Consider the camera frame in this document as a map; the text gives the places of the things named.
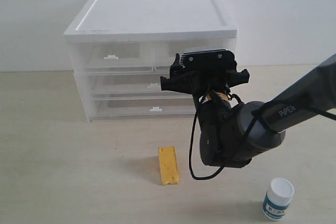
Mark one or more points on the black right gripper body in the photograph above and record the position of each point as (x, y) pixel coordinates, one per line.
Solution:
(196, 82)

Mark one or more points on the white teal pill bottle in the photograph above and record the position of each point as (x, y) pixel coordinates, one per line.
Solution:
(278, 198)

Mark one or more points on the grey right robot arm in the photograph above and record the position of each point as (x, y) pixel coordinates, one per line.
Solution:
(232, 131)

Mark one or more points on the clear bottom wide drawer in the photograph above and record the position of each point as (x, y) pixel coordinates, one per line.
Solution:
(143, 107)

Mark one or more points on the clear wide drawer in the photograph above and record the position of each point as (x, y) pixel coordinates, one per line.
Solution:
(121, 84)
(143, 107)

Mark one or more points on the white plastic drawer cabinet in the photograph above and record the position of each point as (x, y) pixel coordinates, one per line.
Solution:
(146, 21)

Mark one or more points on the clear middle wide drawer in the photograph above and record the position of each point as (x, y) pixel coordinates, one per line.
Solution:
(121, 84)

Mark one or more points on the yellow cheese wedge toy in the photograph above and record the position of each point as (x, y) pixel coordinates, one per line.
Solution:
(169, 170)

